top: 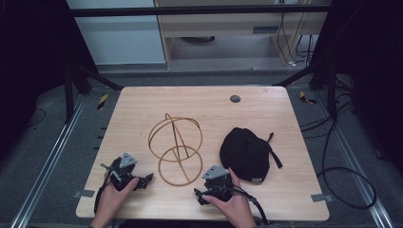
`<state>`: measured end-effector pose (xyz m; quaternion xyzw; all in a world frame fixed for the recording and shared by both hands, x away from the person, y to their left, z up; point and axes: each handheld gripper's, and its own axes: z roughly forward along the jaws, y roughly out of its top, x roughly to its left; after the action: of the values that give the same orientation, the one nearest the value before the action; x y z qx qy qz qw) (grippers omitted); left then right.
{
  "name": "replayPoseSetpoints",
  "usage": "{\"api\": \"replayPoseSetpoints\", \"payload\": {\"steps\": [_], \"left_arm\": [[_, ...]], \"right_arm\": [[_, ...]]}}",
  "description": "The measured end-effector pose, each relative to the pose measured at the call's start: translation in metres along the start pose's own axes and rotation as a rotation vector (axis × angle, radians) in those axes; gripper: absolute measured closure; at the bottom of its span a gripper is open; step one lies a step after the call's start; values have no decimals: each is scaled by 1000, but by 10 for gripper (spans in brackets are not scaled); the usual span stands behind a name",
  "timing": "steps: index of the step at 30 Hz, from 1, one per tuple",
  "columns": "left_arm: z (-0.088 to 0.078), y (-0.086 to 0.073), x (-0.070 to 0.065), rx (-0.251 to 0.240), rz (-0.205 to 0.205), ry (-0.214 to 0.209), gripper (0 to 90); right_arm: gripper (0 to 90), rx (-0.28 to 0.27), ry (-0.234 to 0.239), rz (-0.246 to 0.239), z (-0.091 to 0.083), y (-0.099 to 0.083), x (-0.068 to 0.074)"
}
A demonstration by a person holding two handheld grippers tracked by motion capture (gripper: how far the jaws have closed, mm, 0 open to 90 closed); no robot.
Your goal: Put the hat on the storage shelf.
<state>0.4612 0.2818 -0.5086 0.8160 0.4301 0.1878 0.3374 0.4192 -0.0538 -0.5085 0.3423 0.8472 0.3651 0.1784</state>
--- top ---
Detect black curtain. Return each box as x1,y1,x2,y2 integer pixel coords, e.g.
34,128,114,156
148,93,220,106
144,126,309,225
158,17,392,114
309,0,403,177
0,0,100,161

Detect metal floor rail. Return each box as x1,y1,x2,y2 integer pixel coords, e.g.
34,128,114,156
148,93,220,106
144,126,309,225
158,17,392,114
10,94,87,228
316,90,395,228

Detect person's left hand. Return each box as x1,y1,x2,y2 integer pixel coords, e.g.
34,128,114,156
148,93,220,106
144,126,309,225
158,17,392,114
94,172,141,223

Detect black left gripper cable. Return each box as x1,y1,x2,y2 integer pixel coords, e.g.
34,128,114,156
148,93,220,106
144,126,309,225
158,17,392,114
93,170,114,216

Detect black horizontal frame bar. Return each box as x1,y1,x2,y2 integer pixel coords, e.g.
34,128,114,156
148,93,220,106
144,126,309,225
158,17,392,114
67,4,333,18

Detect hanging black desk cables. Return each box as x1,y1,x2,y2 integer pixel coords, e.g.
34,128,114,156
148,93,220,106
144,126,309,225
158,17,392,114
276,11,316,68

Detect person's right hand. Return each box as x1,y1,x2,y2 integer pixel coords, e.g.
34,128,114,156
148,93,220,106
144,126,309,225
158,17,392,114
201,167,257,228

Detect yellow black tape strip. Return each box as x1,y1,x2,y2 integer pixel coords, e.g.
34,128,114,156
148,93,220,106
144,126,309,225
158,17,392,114
298,90,317,105
96,93,109,111

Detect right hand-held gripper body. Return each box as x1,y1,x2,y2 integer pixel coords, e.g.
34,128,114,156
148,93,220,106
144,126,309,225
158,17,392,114
201,164,236,202

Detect black diagonal frame strut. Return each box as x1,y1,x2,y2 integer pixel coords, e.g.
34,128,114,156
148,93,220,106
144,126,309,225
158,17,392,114
73,64,124,92
272,63,321,88

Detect white cabinet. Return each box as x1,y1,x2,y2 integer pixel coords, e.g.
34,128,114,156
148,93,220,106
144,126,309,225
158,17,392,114
66,0,166,67

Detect grey metal table bracket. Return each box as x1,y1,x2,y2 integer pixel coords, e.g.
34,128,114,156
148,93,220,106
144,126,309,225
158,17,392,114
72,188,96,200
310,192,335,203

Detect gold wire hat stand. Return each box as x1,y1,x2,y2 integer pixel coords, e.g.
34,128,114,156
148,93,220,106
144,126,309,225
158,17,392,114
147,112,204,187

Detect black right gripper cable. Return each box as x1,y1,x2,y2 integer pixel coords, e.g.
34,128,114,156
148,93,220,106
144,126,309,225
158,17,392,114
218,184,270,226

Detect black baseball cap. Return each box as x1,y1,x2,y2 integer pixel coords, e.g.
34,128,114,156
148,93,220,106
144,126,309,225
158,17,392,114
219,126,284,185

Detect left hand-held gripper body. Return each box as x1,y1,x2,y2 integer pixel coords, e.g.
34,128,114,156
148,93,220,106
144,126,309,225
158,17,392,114
100,152,143,192

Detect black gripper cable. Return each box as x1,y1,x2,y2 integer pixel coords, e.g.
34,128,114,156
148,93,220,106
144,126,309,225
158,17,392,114
93,170,114,216
218,184,270,226

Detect thin black floor cable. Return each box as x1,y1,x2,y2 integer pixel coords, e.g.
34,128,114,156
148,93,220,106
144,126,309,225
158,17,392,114
28,107,48,128

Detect black frame post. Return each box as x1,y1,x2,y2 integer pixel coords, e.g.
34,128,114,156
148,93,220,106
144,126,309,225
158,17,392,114
64,61,76,124
327,61,338,119

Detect long black floor cable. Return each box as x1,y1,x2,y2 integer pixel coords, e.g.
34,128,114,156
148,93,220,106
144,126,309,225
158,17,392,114
298,90,378,211

